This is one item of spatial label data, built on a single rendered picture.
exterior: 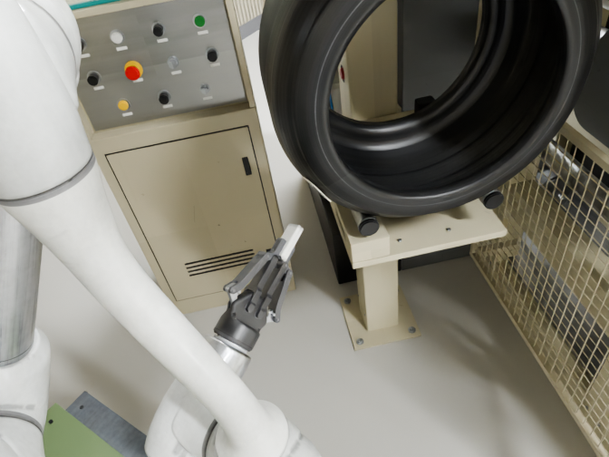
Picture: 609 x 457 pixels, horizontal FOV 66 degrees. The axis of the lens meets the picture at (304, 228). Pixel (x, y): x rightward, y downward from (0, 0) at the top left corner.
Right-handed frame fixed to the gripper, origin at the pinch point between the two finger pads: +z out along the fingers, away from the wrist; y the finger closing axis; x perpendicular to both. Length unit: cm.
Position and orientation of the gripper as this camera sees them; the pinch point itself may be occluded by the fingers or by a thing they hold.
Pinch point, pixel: (287, 242)
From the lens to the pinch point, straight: 86.0
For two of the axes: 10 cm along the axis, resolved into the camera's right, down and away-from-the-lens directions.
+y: 6.1, 5.4, 5.9
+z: 4.6, -8.4, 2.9
